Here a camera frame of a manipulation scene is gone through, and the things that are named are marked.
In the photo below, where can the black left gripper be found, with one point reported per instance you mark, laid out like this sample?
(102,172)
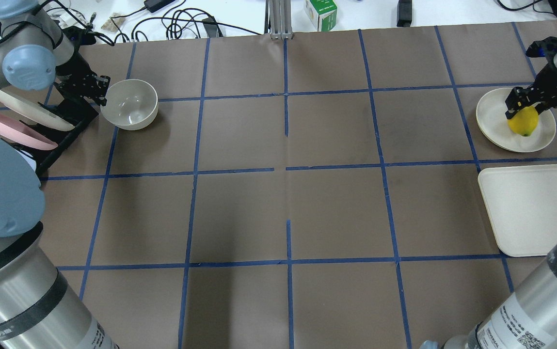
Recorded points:
(75,71)

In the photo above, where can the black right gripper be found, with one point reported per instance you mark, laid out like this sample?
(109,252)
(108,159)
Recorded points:
(548,80)

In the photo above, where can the yellow lemon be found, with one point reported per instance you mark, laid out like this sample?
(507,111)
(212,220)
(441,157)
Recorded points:
(524,122)

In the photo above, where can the cream bowl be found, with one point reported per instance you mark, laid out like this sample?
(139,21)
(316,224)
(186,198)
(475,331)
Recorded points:
(131,104)

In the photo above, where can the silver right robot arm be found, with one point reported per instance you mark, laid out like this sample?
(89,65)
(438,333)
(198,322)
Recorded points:
(527,319)

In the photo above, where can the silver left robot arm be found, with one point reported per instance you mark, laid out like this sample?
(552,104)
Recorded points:
(38,308)

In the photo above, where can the cream round plate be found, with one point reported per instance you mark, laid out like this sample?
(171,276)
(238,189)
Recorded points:
(491,120)

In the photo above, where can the black dish rack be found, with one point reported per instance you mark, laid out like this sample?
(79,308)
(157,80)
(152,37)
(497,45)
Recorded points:
(77,111)

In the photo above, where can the cream plate in rack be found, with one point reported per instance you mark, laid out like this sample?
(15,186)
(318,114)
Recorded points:
(31,111)

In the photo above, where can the pink plate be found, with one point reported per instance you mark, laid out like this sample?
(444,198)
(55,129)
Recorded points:
(24,135)

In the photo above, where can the black power adapter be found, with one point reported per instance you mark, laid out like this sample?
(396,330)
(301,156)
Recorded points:
(155,5)

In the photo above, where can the cream rectangular tray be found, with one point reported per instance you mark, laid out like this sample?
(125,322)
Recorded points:
(521,203)

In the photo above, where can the green white carton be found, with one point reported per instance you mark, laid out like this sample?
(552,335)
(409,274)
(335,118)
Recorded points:
(322,14)

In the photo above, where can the aluminium frame post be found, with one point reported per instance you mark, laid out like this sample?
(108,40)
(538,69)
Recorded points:
(278,19)

